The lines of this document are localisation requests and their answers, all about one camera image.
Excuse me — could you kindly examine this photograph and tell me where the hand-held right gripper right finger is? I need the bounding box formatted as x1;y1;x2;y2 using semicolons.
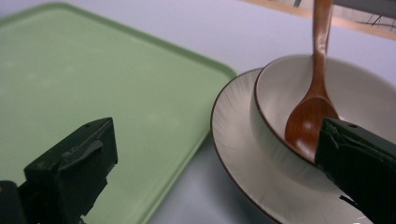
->
314;117;396;224

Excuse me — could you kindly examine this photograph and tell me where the white plate with dark rim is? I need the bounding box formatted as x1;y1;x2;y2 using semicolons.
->
210;67;376;224

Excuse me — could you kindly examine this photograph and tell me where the brown wooden spoon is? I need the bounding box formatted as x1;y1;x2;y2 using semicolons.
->
284;0;340;164

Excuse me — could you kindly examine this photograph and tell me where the green plastic tray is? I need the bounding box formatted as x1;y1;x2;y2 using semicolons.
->
0;2;237;224

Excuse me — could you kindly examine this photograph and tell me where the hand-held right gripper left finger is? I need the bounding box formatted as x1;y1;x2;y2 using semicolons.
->
18;117;119;224

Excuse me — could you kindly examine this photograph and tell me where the white bowl with dark rim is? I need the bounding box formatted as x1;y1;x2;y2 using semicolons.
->
249;54;396;193

